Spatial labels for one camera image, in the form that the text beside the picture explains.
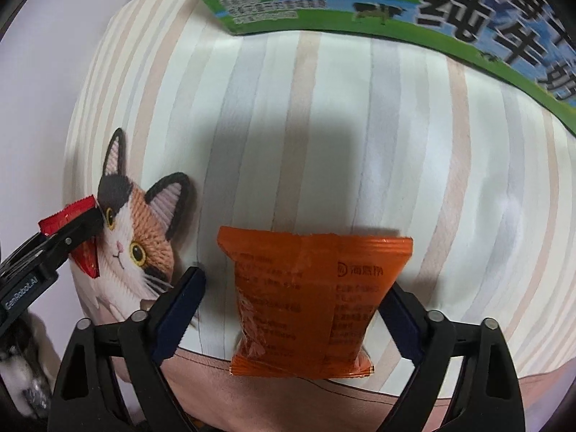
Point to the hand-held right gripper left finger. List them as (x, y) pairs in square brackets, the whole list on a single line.
[(177, 315)]

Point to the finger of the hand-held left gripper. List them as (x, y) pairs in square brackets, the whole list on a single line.
[(72, 236)]

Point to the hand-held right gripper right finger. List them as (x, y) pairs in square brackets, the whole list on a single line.
[(405, 324)]

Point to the red snack packet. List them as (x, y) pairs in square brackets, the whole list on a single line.
[(67, 213)]

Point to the orange snack packet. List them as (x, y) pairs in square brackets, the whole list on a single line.
[(306, 297)]

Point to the grey fuzzy cloth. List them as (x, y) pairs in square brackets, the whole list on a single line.
[(27, 369)]

